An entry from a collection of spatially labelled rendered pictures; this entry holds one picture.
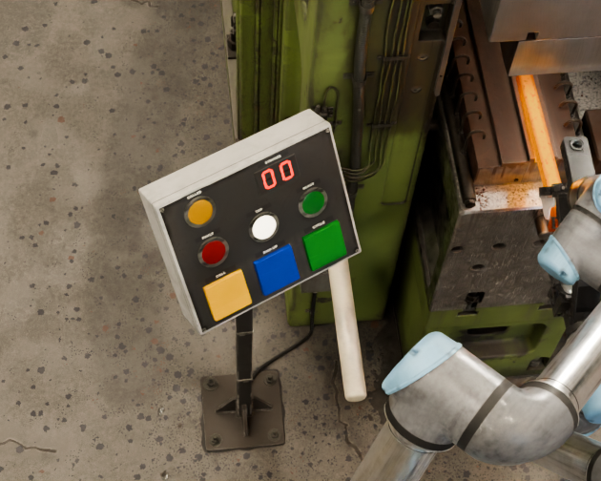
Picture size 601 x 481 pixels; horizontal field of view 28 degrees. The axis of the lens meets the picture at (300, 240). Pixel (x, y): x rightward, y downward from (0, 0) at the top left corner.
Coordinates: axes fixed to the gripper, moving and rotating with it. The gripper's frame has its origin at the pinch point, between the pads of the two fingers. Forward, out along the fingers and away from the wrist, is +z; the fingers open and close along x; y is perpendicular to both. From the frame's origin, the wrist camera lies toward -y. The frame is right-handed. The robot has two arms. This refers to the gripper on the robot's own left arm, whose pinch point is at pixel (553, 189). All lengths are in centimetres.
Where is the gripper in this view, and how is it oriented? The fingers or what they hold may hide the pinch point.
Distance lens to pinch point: 228.0
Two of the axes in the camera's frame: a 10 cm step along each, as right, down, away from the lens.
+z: -0.9, -0.1, 10.0
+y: 0.7, 10.0, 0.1
